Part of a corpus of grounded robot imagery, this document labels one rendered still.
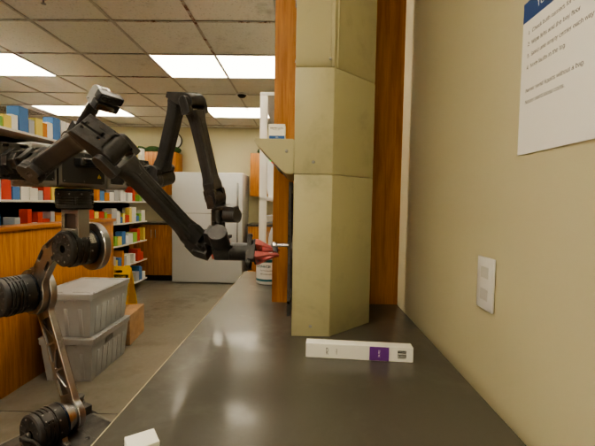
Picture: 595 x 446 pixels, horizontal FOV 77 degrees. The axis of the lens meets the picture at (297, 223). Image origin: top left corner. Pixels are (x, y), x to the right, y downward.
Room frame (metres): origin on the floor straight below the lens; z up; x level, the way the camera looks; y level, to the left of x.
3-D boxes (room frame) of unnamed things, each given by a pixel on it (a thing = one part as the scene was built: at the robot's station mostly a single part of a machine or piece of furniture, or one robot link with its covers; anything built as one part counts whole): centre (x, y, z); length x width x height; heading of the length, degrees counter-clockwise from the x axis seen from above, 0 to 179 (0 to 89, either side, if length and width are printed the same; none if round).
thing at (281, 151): (1.23, 0.07, 1.46); 0.32 x 0.12 x 0.10; 179
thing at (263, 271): (1.80, 0.13, 1.02); 0.13 x 0.13 x 0.15
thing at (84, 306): (2.91, 1.65, 0.49); 0.60 x 0.42 x 0.33; 179
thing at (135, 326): (3.53, 1.68, 0.14); 0.41 x 0.32 x 0.28; 5
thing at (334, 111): (1.22, -0.12, 1.33); 0.32 x 0.25 x 0.77; 179
